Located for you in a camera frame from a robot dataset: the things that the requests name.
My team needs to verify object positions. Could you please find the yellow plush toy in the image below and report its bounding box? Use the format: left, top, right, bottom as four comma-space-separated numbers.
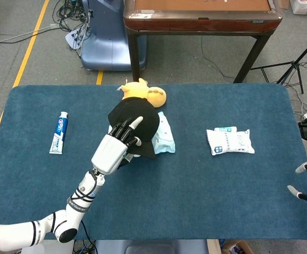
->
117, 78, 167, 108

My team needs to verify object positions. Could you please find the black baseball cap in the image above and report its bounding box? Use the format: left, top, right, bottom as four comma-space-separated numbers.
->
107, 97, 160, 159

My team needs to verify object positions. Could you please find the brown mahjong table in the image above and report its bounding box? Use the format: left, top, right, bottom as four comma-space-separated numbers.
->
123, 0, 284, 84

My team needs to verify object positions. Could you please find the blue white toothpaste tube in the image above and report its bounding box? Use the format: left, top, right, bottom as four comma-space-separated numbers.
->
49, 111, 69, 155

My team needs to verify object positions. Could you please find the white foam mannequin head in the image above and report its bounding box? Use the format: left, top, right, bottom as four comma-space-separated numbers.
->
124, 152, 141, 162

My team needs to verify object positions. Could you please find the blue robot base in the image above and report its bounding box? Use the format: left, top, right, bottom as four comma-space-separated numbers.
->
79, 0, 148, 71

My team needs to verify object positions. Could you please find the black cable bundle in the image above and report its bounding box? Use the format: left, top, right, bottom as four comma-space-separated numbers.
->
52, 0, 93, 32

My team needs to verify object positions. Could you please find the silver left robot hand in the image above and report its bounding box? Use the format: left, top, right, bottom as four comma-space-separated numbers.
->
91, 116, 144, 176

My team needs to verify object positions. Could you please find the white power strip with plugs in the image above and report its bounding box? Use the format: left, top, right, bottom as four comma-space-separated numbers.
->
65, 26, 89, 50

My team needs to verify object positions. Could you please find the light blue wipes pack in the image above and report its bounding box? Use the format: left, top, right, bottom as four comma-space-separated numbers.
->
152, 111, 176, 155

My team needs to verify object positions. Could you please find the grey blue robot torso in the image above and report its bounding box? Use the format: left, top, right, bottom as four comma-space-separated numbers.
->
95, 239, 210, 254

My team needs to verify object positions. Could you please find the black tripod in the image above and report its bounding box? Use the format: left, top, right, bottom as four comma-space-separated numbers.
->
250, 31, 307, 95

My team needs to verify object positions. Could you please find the open cardboard box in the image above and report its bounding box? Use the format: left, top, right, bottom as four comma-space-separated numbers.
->
206, 239, 252, 254

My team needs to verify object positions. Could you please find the white plastic crate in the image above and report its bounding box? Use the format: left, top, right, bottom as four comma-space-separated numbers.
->
290, 0, 307, 15

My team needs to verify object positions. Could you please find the white blue-labelled tissue pack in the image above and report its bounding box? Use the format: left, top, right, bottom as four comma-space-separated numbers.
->
206, 128, 255, 156

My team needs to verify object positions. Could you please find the blue table mat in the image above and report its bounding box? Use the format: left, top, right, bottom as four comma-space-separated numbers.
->
0, 84, 307, 241

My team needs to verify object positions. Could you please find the long floor cable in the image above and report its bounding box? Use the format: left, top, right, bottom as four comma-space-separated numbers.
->
0, 23, 62, 48

